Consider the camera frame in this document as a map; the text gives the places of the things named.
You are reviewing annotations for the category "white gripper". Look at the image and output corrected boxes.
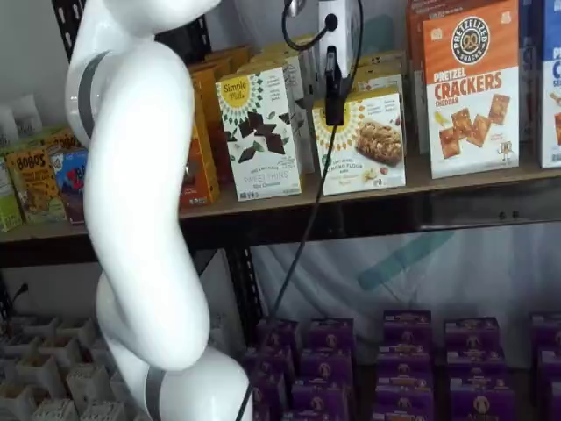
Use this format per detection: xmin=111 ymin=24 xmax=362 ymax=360
xmin=317 ymin=0 xmax=354 ymax=126

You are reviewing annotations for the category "Simple Mills almond flour box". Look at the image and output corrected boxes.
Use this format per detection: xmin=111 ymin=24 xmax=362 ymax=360
xmin=350 ymin=72 xmax=404 ymax=96
xmin=357 ymin=50 xmax=407 ymax=76
xmin=312 ymin=85 xmax=408 ymax=196

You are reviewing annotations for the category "Simple Mills Sweet Thins box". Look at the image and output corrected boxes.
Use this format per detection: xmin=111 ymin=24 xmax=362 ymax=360
xmin=215 ymin=66 xmax=303 ymax=202
xmin=245 ymin=54 xmax=316 ymax=175
xmin=262 ymin=34 xmax=319 ymax=89

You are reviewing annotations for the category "long wooden shelf board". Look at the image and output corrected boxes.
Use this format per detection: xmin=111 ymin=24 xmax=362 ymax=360
xmin=178 ymin=164 xmax=561 ymax=220

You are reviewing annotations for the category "orange brownie box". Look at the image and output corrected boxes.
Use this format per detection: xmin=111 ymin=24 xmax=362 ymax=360
xmin=192 ymin=61 xmax=234 ymax=186
xmin=179 ymin=78 xmax=221 ymax=208
xmin=205 ymin=46 xmax=253 ymax=76

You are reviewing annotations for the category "black metal shelf rack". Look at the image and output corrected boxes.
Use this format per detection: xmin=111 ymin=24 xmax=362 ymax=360
xmin=0 ymin=0 xmax=561 ymax=347

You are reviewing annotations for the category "orange Pretzel Crackers cheddar box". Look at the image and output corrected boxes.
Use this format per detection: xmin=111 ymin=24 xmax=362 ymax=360
xmin=423 ymin=0 xmax=522 ymax=180

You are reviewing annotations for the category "blue white pretzel crackers box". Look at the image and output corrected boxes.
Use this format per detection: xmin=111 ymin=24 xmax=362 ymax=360
xmin=539 ymin=0 xmax=561 ymax=170
xmin=519 ymin=0 xmax=544 ymax=142

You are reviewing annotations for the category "purple snack box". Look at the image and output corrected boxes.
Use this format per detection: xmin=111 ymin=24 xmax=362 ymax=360
xmin=536 ymin=348 xmax=561 ymax=382
xmin=250 ymin=371 xmax=288 ymax=407
xmin=444 ymin=318 xmax=501 ymax=352
xmin=377 ymin=345 xmax=434 ymax=374
xmin=291 ymin=379 xmax=351 ymax=414
xmin=256 ymin=318 xmax=300 ymax=350
xmin=531 ymin=313 xmax=561 ymax=350
xmin=375 ymin=371 xmax=435 ymax=391
xmin=300 ymin=349 xmax=354 ymax=382
xmin=445 ymin=348 xmax=505 ymax=378
xmin=282 ymin=410 xmax=347 ymax=421
xmin=373 ymin=386 xmax=436 ymax=421
xmin=449 ymin=375 xmax=516 ymax=421
xmin=383 ymin=310 xmax=433 ymax=347
xmin=306 ymin=318 xmax=355 ymax=352
xmin=244 ymin=346 xmax=295 ymax=374

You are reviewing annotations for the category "yellow Bobo's box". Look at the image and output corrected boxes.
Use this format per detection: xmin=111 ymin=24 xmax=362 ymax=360
xmin=4 ymin=146 xmax=67 ymax=224
xmin=46 ymin=129 xmax=84 ymax=151

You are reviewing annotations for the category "blue Z Bar box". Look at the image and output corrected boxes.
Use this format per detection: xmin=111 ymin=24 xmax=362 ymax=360
xmin=50 ymin=146 xmax=91 ymax=225

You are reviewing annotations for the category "green snack box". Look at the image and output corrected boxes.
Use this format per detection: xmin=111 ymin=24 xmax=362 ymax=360
xmin=3 ymin=126 xmax=58 ymax=153
xmin=0 ymin=153 xmax=23 ymax=232

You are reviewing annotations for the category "short wooden shelf board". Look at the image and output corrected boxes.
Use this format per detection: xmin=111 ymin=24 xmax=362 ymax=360
xmin=0 ymin=222 xmax=91 ymax=243

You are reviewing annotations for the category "white tarp with teal print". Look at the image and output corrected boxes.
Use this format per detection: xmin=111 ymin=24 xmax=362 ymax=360
xmin=205 ymin=0 xmax=561 ymax=365

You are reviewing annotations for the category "white pouch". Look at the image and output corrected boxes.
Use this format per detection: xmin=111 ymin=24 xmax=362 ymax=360
xmin=0 ymin=107 xmax=18 ymax=146
xmin=12 ymin=94 xmax=43 ymax=133

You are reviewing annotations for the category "white open carton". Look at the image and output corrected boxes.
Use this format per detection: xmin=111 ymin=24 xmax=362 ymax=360
xmin=81 ymin=401 xmax=128 ymax=421
xmin=56 ymin=318 xmax=96 ymax=347
xmin=0 ymin=335 xmax=30 ymax=359
xmin=38 ymin=335 xmax=82 ymax=367
xmin=21 ymin=316 xmax=60 ymax=339
xmin=0 ymin=383 xmax=39 ymax=421
xmin=26 ymin=353 xmax=67 ymax=398
xmin=65 ymin=363 xmax=113 ymax=413
xmin=32 ymin=399 xmax=80 ymax=421

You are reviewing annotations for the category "black cable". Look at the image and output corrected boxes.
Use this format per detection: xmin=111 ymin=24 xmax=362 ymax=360
xmin=236 ymin=0 xmax=364 ymax=421

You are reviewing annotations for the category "black wall plug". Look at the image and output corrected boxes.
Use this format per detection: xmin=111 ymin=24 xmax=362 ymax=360
xmin=11 ymin=282 xmax=30 ymax=308

